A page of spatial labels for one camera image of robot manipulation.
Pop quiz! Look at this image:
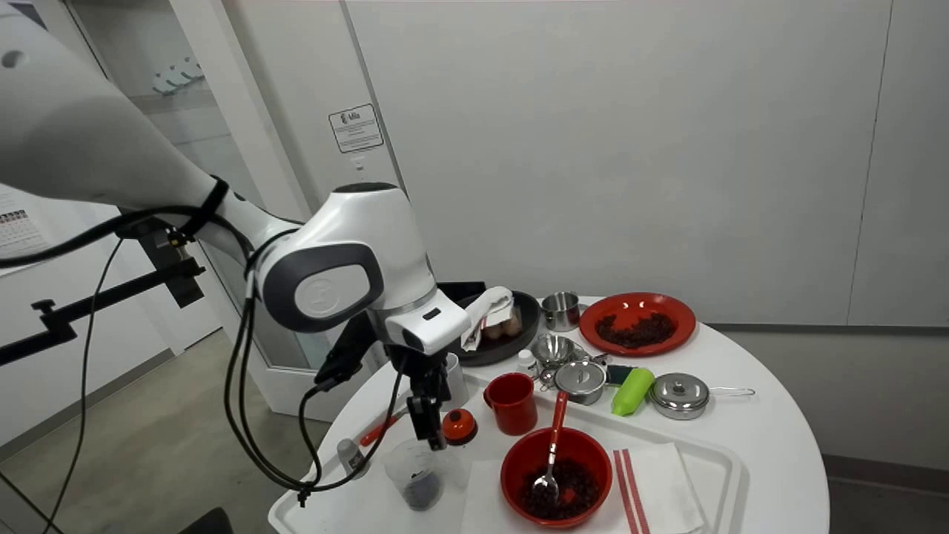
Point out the small grey shaker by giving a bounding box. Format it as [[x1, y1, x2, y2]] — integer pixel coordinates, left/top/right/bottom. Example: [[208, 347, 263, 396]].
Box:
[[336, 436, 370, 482]]

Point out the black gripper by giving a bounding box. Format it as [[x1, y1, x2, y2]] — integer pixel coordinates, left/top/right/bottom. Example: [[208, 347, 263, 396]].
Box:
[[386, 340, 460, 455]]

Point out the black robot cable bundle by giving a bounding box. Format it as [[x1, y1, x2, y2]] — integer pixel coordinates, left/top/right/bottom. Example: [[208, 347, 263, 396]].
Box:
[[0, 175, 408, 512]]

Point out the black rectangular box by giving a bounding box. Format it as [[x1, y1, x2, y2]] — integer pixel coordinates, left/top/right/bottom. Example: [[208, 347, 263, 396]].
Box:
[[439, 280, 488, 304]]

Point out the white tray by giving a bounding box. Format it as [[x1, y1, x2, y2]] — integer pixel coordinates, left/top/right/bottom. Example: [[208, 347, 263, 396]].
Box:
[[263, 390, 740, 534]]

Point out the paper door sign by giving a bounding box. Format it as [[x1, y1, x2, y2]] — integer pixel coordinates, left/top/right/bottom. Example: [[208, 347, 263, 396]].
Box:
[[327, 101, 389, 157]]

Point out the small orange round lid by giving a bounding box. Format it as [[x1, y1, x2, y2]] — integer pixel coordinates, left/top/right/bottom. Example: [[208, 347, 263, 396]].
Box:
[[439, 408, 479, 449]]

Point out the black frying pan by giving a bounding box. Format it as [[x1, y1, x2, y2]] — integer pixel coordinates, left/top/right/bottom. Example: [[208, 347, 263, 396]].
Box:
[[432, 283, 546, 372]]

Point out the red cup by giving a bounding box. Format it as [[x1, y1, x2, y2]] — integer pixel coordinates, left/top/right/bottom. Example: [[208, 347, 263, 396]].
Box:
[[479, 372, 539, 439]]

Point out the red handled metal spoon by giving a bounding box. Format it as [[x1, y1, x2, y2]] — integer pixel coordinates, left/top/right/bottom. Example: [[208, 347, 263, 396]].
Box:
[[527, 390, 573, 509]]

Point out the steel measuring cup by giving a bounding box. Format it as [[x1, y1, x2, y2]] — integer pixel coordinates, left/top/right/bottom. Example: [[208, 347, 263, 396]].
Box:
[[527, 329, 580, 381]]

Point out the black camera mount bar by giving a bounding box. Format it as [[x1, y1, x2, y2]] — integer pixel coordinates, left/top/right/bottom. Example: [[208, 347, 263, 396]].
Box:
[[0, 218, 208, 372]]

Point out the black floor object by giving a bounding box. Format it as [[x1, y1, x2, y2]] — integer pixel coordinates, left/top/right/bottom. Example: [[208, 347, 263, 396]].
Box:
[[174, 504, 238, 534]]

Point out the white wall hook rack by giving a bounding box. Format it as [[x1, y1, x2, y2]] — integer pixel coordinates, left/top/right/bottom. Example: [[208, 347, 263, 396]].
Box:
[[149, 56, 208, 99]]

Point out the red handled utensil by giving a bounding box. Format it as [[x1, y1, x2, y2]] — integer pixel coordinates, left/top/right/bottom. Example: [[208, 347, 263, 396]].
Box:
[[355, 408, 408, 452]]

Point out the clear plastic cup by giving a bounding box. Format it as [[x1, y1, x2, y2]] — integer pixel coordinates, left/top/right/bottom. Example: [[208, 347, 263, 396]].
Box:
[[380, 433, 445, 515]]

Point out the red plate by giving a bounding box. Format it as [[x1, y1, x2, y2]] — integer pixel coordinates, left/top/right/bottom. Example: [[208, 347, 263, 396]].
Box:
[[576, 292, 699, 360]]

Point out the red bowl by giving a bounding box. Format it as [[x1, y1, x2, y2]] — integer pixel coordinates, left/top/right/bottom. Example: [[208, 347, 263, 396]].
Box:
[[499, 424, 616, 534]]

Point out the thin black cable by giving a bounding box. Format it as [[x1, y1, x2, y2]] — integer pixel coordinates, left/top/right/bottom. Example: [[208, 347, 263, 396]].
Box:
[[38, 234, 128, 534]]

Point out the small steel cup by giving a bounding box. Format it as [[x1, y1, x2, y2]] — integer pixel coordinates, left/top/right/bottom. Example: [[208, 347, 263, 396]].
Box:
[[539, 289, 580, 334]]

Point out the white cloth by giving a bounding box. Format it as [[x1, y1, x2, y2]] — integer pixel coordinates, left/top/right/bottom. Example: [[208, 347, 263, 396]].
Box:
[[460, 285, 519, 354]]

